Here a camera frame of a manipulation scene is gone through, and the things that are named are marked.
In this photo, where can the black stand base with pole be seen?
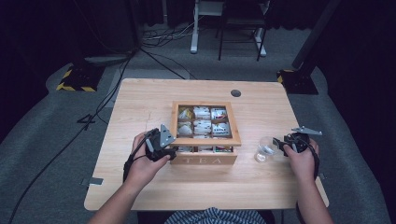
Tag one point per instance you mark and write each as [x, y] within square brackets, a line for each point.
[300, 81]

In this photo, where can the person's right hand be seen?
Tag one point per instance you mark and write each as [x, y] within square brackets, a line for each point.
[303, 166]

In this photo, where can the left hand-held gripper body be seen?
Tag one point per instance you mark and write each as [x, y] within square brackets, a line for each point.
[157, 144]

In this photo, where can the black stand base yellow stripes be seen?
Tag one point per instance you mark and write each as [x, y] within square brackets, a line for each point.
[81, 79]

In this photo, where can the white desk leg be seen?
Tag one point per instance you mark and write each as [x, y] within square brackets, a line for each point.
[194, 37]
[261, 43]

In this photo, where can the dark round table grommet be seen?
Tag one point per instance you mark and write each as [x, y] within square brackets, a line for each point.
[235, 93]

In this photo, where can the clear glass cup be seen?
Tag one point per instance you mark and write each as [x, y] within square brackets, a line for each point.
[265, 150]

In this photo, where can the black metal chair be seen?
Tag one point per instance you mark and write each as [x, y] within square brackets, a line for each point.
[243, 21]

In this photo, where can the person's striped shirt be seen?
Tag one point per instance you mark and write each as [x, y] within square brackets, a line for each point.
[214, 217]

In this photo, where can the wooden tea box with window lid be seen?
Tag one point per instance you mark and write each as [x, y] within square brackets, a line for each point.
[204, 141]

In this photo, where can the metal table bracket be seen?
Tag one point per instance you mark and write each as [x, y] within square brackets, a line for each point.
[93, 181]
[321, 176]

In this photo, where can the person's left hand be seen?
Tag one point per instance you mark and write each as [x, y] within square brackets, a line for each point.
[143, 169]

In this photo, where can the grey flat stand base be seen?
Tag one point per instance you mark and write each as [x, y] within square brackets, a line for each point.
[106, 59]

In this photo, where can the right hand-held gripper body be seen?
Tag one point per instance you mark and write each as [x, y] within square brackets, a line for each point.
[299, 143]

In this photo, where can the set of tea bag packets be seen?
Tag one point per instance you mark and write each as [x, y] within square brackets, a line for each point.
[203, 124]

